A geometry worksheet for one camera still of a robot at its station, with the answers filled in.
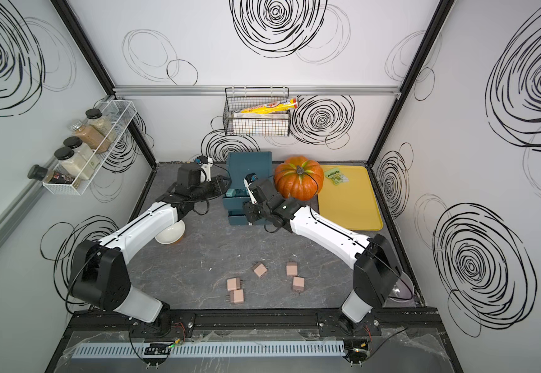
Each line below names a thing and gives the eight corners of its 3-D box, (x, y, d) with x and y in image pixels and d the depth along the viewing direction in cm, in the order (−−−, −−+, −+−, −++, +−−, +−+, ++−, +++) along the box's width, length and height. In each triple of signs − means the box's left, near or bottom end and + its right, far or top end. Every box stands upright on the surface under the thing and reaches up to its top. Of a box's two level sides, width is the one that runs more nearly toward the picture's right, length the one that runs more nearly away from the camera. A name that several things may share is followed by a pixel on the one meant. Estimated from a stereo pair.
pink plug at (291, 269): (286, 277, 85) (286, 275, 84) (286, 263, 89) (286, 261, 87) (297, 277, 85) (298, 275, 84) (296, 263, 89) (297, 261, 87)
